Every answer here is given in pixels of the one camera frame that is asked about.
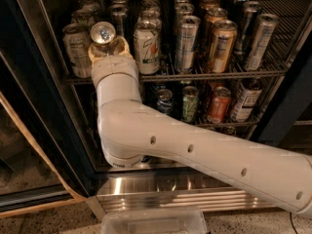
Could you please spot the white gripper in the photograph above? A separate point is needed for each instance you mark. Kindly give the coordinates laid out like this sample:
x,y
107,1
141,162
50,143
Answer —
x,y
114,65

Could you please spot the silver redbull can front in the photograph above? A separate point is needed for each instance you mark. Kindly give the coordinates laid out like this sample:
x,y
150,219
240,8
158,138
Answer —
x,y
103,35

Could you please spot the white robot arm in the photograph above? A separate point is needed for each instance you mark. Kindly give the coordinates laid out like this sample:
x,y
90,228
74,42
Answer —
x,y
129,129

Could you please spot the white can front left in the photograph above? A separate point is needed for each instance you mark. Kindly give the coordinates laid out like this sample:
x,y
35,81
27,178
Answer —
x,y
76,41

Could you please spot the redbull can second row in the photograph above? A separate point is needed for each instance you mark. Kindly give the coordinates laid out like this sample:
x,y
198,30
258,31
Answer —
x,y
119,18

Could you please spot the white 7up can front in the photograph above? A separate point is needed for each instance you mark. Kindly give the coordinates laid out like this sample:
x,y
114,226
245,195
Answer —
x,y
146,45

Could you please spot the white can second row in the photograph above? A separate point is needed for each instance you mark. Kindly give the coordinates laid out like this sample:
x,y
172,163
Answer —
x,y
83,17

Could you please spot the blue pepsi can middle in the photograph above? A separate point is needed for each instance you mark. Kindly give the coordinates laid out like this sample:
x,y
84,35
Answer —
x,y
165,101

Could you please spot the silver can second row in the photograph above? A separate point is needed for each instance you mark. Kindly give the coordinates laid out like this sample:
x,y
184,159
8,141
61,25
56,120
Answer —
x,y
182,9

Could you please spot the silver tall can front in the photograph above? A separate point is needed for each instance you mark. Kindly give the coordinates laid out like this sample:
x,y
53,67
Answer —
x,y
186,42

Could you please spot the green can middle centre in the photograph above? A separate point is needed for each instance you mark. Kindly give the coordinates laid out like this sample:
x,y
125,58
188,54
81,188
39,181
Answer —
x,y
189,103

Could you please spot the gold can second row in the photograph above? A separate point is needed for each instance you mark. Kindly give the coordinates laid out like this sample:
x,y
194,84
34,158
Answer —
x,y
212,15

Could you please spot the gold tall can front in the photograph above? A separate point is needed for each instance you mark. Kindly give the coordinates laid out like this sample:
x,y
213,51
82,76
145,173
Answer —
x,y
223,37

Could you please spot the orange can middle shelf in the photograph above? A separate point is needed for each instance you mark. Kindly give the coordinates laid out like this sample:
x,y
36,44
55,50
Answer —
x,y
219,105

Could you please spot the glass fridge door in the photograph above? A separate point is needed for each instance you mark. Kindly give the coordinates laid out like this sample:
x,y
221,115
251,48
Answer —
x,y
44,163

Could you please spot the orange can bottom right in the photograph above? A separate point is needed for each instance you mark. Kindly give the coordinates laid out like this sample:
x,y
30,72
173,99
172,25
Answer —
x,y
230,131

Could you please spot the silver slim can behind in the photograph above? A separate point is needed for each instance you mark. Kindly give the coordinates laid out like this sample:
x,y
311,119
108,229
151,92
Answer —
x,y
250,11

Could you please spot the silver slim can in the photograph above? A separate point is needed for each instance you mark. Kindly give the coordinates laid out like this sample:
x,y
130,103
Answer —
x,y
250,11
265,26

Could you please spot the silver slim can right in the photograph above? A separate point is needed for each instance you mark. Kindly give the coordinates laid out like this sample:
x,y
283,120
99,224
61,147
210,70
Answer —
x,y
265,26

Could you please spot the white label bottle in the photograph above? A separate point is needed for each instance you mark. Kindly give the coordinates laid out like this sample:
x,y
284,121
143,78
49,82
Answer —
x,y
248,92

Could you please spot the clear plastic container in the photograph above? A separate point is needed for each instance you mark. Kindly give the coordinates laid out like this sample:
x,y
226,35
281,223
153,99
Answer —
x,y
155,221

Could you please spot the middle wire shelf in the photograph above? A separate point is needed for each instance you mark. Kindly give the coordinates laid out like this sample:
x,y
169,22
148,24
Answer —
x,y
305,118

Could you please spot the wire shelf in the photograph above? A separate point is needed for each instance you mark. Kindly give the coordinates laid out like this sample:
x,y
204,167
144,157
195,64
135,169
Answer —
x,y
291,11
305,118

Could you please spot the top wire shelf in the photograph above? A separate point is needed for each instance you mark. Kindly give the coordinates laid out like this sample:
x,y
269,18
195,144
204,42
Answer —
x,y
291,11

